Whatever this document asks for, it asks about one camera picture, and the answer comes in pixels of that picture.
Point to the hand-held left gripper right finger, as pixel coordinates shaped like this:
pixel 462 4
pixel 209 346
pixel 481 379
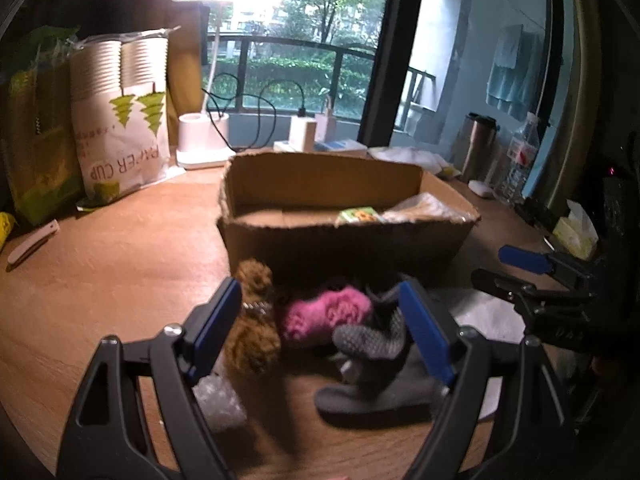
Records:
pixel 425 330

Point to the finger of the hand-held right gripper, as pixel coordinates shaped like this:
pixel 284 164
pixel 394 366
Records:
pixel 522 258
pixel 500 284

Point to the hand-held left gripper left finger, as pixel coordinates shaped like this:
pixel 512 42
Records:
pixel 220 325

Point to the white paper towel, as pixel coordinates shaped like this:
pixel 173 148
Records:
pixel 490 315

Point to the brown plush toy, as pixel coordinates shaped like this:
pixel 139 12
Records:
pixel 252 340

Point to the bubble wrap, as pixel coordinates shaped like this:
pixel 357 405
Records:
pixel 220 402

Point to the pink knitted item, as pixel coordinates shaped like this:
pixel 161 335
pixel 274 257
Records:
pixel 320 315

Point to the cardboard box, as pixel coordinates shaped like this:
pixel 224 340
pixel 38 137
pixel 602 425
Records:
pixel 325 250

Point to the soft tissue pack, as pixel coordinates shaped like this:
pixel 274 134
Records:
pixel 410 156

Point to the small black object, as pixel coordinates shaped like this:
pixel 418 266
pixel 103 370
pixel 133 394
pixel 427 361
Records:
pixel 537 212

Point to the yellow tissue box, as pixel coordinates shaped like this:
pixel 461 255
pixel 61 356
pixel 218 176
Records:
pixel 575 232

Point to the white earbud case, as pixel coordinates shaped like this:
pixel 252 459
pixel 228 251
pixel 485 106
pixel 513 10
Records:
pixel 481 189

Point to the clear water bottle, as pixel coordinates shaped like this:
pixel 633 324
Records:
pixel 520 160

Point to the clear plastic bag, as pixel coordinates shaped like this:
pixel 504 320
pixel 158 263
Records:
pixel 425 207

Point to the steel tumbler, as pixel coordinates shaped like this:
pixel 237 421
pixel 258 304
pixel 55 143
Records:
pixel 477 150

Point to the green snack packet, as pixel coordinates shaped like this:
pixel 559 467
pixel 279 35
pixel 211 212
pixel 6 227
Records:
pixel 357 216

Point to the teal hanging towel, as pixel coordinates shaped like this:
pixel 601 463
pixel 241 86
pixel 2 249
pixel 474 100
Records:
pixel 520 90

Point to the white desk lamp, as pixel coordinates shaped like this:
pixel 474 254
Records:
pixel 202 140

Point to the bag of paper cups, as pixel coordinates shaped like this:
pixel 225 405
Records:
pixel 125 160

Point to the white power strip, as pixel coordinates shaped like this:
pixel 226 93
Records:
pixel 345 147

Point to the white folding knife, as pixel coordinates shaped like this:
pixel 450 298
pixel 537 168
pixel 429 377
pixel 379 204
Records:
pixel 30 246

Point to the large white charger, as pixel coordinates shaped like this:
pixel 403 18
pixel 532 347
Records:
pixel 302 135

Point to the light blue hanging towel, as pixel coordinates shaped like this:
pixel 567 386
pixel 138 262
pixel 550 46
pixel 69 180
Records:
pixel 507 45

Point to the small white charger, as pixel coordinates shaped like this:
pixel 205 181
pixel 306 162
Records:
pixel 326 127

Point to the yellow object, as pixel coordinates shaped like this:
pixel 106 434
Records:
pixel 5 230

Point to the green plastic package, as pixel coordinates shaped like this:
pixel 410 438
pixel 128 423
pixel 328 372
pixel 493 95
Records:
pixel 40 160

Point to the olive curtain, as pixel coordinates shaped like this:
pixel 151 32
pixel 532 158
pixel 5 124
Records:
pixel 185 75

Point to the black rectangular panel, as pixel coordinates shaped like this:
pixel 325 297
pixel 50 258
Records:
pixel 204 35

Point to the black balcony railing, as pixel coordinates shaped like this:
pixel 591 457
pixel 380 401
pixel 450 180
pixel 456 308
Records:
pixel 300 44

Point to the black window frame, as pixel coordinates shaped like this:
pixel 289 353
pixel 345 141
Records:
pixel 390 50

